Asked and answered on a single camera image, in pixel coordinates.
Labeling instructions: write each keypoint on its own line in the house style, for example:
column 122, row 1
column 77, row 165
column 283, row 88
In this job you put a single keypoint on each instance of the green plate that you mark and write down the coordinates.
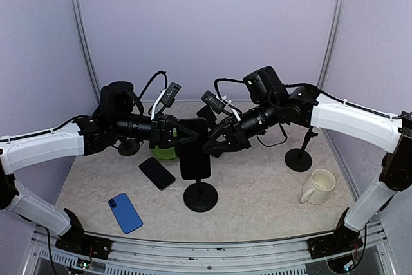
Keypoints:
column 164, row 154

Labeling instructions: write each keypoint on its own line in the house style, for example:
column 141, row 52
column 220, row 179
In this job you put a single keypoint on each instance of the aluminium frame post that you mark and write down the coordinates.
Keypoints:
column 85, row 50
column 330, row 44

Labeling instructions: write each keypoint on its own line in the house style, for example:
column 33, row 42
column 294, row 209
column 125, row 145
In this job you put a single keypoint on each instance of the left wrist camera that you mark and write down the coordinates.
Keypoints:
column 166, row 98

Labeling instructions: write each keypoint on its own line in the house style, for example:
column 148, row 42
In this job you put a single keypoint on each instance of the blue phone face down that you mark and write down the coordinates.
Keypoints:
column 125, row 213

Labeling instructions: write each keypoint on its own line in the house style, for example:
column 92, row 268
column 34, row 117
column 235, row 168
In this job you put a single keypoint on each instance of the black phone teal case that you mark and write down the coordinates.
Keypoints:
column 194, row 163

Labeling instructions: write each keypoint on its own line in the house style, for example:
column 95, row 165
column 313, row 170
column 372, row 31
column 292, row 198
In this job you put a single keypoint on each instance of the cream ceramic mug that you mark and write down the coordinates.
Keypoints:
column 318, row 187

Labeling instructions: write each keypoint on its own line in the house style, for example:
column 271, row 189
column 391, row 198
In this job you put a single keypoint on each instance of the left aluminium frame post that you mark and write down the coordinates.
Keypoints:
column 85, row 50

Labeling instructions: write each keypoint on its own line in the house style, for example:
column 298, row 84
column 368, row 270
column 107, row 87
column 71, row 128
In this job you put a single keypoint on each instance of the right aluminium frame post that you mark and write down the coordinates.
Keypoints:
column 330, row 44

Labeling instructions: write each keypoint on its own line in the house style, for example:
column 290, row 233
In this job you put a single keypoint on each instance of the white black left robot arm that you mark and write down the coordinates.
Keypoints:
column 118, row 118

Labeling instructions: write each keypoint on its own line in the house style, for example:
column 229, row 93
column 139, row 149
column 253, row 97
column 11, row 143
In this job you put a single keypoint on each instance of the front aluminium rail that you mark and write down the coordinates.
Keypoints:
column 134, row 256

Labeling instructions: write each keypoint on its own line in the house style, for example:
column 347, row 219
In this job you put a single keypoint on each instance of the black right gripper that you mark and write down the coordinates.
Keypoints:
column 236, row 138

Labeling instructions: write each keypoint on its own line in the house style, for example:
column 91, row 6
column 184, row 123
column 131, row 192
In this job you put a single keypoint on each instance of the black round-base clamp stand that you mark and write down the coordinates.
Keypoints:
column 200, row 197

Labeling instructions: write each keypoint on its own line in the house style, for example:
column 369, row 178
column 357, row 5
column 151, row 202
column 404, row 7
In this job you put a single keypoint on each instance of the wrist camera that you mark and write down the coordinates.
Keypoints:
column 219, row 105
column 166, row 98

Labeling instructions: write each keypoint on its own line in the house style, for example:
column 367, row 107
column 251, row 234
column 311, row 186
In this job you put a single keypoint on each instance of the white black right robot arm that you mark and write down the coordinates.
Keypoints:
column 310, row 107

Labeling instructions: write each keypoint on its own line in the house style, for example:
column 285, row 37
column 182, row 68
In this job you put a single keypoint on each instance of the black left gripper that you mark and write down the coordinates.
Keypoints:
column 161, row 132

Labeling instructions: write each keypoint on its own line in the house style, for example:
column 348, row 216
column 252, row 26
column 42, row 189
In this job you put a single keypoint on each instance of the black phone purple edge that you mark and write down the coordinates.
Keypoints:
column 157, row 173

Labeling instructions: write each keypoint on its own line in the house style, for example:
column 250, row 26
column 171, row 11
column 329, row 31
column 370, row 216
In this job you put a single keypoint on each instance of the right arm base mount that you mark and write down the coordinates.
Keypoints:
column 341, row 240

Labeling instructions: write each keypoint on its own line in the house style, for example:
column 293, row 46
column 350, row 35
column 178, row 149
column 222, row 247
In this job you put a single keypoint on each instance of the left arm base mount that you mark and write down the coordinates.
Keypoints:
column 75, row 240

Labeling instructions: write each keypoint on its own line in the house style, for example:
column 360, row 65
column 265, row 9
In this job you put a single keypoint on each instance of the black folding phone stand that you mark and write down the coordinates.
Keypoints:
column 207, row 113

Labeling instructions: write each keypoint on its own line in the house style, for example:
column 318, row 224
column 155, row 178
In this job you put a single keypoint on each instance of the black tall round-base stand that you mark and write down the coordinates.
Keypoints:
column 298, row 159

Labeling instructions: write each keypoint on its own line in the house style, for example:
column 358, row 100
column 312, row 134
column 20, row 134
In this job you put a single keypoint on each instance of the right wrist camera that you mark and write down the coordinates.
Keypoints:
column 219, row 105

